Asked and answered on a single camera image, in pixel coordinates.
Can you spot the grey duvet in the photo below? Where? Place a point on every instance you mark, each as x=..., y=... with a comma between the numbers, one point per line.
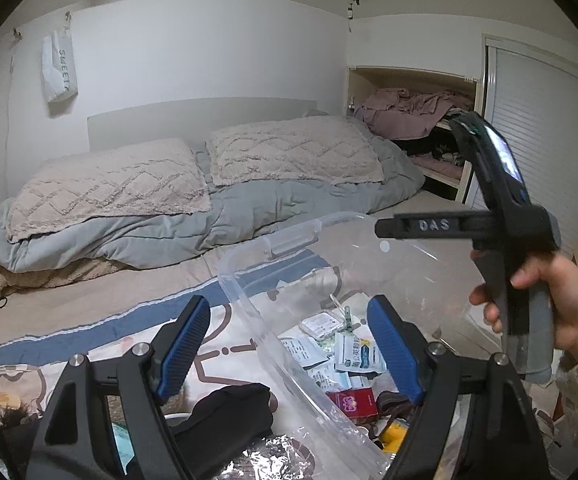
x=249, y=210

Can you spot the yellow plastic item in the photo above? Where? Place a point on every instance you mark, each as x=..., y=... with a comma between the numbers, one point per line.
x=395, y=435

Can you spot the person's right hand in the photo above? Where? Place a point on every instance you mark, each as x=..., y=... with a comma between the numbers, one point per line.
x=576, y=305

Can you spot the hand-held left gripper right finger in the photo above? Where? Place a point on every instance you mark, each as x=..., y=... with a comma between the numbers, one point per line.
x=394, y=347

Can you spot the silver foil bag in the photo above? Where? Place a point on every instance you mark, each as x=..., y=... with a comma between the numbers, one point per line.
x=279, y=457

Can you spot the beige fleece blanket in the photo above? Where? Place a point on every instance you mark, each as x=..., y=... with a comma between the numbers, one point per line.
x=44, y=275

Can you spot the beige bed sheet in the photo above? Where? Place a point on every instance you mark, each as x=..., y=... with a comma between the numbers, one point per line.
x=119, y=290

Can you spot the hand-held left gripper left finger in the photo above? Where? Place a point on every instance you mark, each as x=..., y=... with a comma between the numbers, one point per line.
x=184, y=345

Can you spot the cream closet shelf unit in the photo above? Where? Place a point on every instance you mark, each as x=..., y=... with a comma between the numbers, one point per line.
x=419, y=160

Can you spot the beige textured pillow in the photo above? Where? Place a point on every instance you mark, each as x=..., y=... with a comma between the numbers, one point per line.
x=294, y=152
x=109, y=185

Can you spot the pink clothes pile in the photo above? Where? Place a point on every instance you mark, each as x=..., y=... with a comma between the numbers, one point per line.
x=409, y=110

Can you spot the clear plastic case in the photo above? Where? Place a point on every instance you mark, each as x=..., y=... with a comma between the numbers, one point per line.
x=321, y=324

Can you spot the red box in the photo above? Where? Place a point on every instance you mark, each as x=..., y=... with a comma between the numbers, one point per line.
x=351, y=402

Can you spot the white shutter door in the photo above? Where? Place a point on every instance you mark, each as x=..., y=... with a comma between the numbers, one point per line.
x=534, y=110

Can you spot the black pouch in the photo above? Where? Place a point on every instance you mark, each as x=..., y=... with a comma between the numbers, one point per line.
x=229, y=410

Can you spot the white paper bag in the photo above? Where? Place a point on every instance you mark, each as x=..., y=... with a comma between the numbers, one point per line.
x=60, y=67

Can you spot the dark brown hairpiece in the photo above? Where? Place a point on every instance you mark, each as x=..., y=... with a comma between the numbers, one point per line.
x=14, y=415

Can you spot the clear plastic storage bin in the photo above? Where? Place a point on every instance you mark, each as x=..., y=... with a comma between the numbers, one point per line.
x=269, y=320

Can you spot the white blue packet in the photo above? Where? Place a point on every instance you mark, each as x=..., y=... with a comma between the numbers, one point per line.
x=359, y=352

